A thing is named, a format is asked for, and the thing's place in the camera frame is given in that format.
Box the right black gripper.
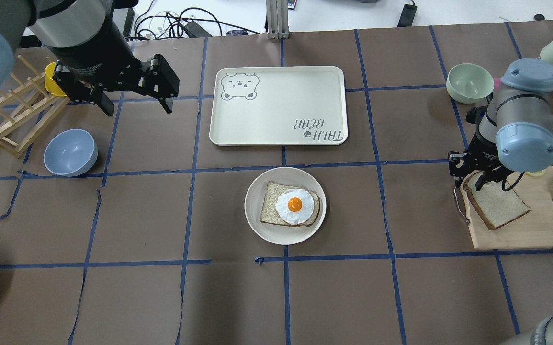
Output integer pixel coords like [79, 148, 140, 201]
[448, 139, 513, 191]

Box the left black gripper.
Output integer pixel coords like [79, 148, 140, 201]
[52, 46, 180, 116]

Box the cream round plate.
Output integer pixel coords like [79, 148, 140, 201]
[244, 167, 327, 245]

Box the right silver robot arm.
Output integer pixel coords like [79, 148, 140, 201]
[449, 57, 553, 190]

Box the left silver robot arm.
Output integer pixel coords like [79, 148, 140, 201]
[0, 0, 180, 116]

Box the bread slice with egg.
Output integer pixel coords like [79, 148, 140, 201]
[260, 181, 321, 227]

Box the blue bowl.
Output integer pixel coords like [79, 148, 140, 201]
[44, 128, 98, 177]

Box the yellow mug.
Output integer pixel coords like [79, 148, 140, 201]
[44, 62, 68, 97]

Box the wooden cutting board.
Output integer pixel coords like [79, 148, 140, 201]
[459, 167, 553, 250]

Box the green bowl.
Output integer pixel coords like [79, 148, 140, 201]
[446, 63, 495, 104]

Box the cream bear tray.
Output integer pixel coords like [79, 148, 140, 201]
[209, 66, 349, 146]

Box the wooden dish rack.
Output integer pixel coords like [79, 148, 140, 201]
[0, 55, 69, 159]

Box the black power adapter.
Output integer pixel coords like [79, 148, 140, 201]
[397, 2, 417, 28]

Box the fried egg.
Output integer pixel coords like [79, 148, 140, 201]
[275, 189, 315, 226]

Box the aluminium frame post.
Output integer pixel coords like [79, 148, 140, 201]
[266, 0, 290, 39]

